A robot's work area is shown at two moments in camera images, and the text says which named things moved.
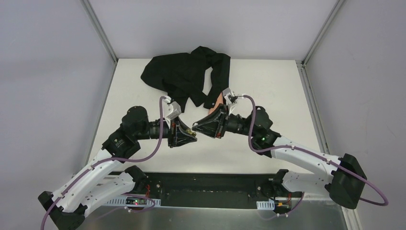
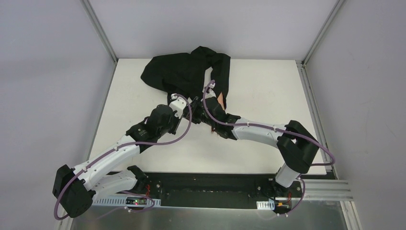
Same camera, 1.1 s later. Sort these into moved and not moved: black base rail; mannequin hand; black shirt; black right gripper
Moved: black right gripper
Not moved: black base rail; black shirt; mannequin hand
